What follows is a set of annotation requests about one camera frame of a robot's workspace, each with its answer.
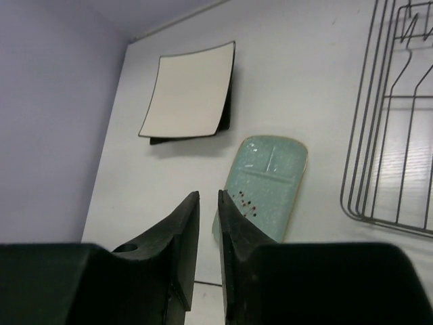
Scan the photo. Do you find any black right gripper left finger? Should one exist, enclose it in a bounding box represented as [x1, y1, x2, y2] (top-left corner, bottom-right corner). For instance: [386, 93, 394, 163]
[112, 192, 200, 324]

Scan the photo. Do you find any wire dish rack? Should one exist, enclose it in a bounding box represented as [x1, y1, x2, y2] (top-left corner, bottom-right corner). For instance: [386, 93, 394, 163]
[340, 1, 432, 238]

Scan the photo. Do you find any white square plate black rim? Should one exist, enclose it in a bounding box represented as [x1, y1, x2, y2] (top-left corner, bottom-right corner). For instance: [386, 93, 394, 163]
[138, 41, 237, 139]

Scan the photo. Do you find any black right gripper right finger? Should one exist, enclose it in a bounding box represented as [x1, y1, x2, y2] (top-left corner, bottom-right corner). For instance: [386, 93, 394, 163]
[218, 190, 275, 324]

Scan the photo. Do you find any light teal oblong plate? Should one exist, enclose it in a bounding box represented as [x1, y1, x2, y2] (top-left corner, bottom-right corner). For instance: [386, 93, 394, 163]
[223, 135, 308, 242]

